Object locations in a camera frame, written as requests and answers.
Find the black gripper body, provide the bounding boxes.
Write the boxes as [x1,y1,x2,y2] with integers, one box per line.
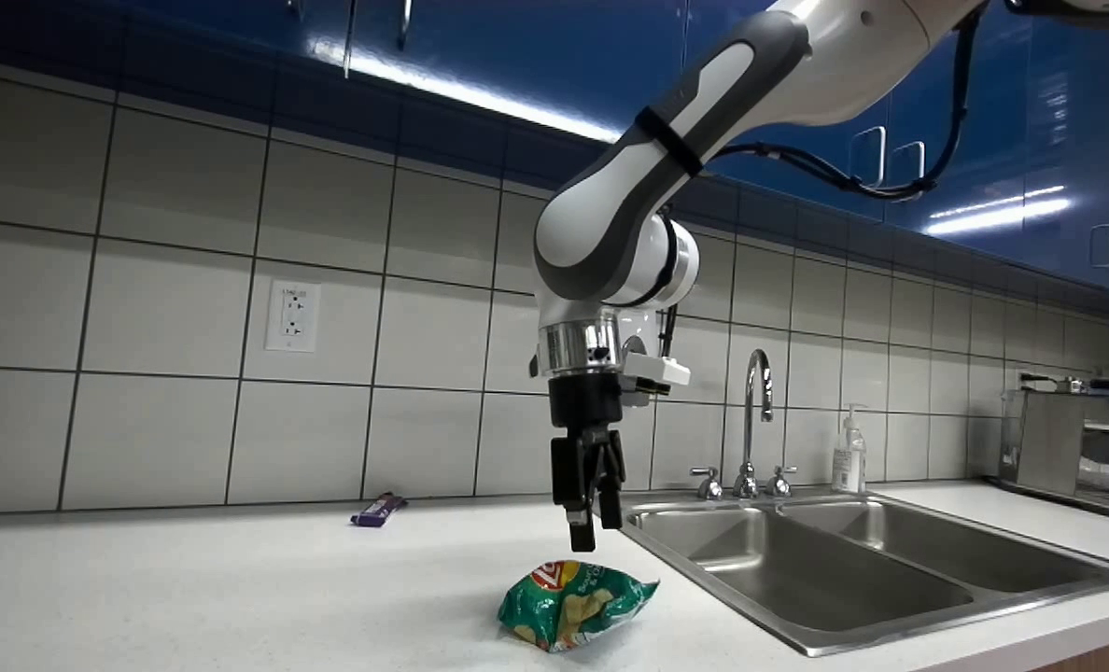
[543,368,630,505]

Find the green Lays chips packet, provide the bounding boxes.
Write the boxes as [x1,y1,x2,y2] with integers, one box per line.
[494,557,659,654]

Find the stainless steel double sink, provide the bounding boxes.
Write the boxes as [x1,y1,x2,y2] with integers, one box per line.
[618,486,1109,660]

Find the chrome gooseneck faucet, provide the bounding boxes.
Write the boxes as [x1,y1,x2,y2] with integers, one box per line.
[736,345,781,501]

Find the small purple wrapper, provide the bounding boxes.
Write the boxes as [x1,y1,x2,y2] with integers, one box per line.
[345,487,411,530]

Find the stainless steel coffee machine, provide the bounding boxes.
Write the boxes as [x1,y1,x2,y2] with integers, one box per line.
[995,373,1109,523]

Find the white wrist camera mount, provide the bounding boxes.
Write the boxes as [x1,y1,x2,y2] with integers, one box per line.
[618,345,695,398]

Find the black strap on arm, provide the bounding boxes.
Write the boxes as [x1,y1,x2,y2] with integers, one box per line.
[630,103,705,179]

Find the white wall power outlet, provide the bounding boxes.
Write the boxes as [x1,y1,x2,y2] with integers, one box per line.
[264,277,321,353]

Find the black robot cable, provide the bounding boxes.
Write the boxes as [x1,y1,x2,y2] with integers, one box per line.
[710,4,991,209]

